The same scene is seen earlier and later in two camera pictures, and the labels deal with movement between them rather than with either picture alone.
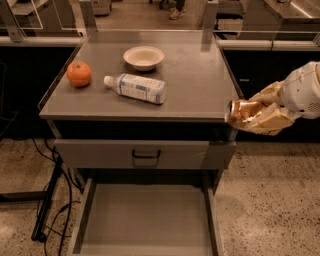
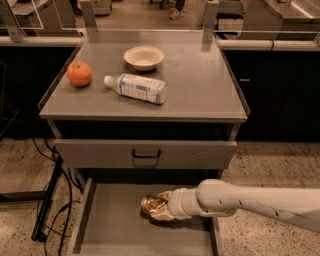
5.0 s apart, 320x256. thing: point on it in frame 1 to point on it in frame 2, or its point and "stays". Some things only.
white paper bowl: x=143 y=58 stays
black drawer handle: x=146 y=156 stays
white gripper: x=301 y=90 to x=175 y=204
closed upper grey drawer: x=144 y=153 stays
